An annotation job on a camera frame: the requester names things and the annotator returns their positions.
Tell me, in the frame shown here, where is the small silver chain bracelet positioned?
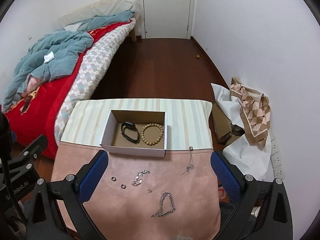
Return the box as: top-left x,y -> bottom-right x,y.
131,169 -> 151,187

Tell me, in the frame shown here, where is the black smart watch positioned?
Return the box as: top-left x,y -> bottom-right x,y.
121,121 -> 140,144

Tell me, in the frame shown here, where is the wooden bead bracelet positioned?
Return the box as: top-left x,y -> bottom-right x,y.
140,122 -> 164,146

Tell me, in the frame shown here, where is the thick silver chain necklace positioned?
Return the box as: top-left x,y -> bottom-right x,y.
150,191 -> 176,218

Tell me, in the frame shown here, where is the white cloth sheet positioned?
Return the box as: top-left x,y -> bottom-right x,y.
212,83 -> 271,180

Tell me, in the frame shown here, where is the red bed blanket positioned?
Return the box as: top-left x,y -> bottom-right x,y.
6,23 -> 117,159

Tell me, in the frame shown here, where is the brown cardboard box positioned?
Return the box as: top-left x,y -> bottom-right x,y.
212,103 -> 245,147

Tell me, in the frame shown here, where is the brown patterned scarf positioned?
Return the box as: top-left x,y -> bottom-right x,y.
230,77 -> 271,149

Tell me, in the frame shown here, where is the white cardboard box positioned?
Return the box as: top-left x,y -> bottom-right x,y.
100,109 -> 167,158

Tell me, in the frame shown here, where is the white tissue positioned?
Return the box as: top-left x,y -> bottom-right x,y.
43,51 -> 55,63

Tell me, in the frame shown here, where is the teal quilt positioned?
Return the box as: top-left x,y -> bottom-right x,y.
2,11 -> 134,113

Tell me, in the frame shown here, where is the white door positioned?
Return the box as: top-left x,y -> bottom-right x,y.
139,0 -> 196,39

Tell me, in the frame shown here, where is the white wall socket strip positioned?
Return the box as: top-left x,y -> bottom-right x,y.
270,131 -> 285,180

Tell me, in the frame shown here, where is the thin silver pendant necklace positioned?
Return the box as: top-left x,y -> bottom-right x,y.
180,146 -> 195,178

